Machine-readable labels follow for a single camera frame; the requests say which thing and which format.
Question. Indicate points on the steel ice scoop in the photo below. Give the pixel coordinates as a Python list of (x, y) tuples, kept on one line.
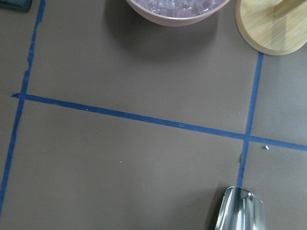
[(240, 210)]

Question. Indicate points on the grey folded cloth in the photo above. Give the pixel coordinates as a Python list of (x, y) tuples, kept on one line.
[(20, 5)]

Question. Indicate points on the wooden stand with camera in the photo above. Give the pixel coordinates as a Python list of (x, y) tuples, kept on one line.
[(273, 27)]

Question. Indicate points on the pink bowl with ice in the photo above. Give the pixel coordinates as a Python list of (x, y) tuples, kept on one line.
[(176, 13)]

